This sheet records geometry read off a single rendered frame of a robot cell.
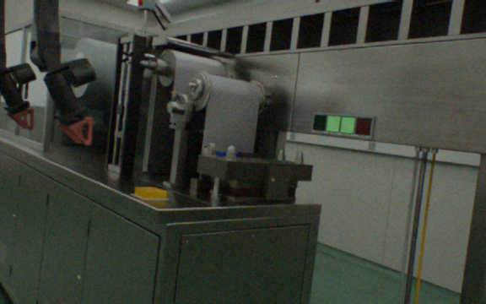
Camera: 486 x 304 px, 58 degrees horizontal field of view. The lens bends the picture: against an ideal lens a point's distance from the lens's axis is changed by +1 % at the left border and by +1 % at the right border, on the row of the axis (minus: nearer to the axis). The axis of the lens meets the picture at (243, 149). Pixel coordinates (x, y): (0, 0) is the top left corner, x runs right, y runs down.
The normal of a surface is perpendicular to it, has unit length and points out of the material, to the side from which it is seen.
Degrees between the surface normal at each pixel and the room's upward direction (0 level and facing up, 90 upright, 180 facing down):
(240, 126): 90
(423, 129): 90
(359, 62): 90
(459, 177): 90
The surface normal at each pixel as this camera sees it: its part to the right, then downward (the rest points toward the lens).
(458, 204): -0.76, -0.06
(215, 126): 0.64, 0.11
